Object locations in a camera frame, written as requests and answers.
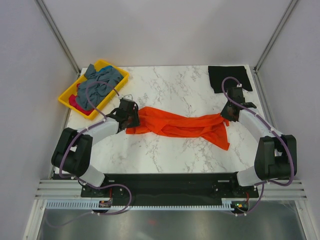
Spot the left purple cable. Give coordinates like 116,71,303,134
44,81,133,228

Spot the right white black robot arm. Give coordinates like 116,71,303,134
220,100,297,197

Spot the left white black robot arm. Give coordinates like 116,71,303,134
51,97,140,197

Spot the orange t shirt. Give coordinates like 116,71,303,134
126,106,230,151

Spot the pink red t shirt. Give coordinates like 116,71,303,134
68,83,93,116

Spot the teal blue t shirt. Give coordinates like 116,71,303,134
98,65,113,73

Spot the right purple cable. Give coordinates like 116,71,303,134
221,76,297,217

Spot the white slotted cable duct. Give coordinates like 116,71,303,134
45,199,234,211

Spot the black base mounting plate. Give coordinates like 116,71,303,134
81,173,259,206

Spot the right aluminium frame post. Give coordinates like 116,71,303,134
253,0,300,74

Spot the purple cable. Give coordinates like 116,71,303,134
44,81,133,228
221,76,297,217

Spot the aluminium extrusion rail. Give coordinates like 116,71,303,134
35,179,82,200

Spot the left aluminium frame post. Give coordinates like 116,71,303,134
34,0,81,77

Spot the aluminium frame post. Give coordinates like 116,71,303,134
34,0,81,77
253,0,300,74

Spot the folded black t shirt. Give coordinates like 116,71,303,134
207,65,253,95

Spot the grey t shirt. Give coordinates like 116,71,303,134
81,64,124,107

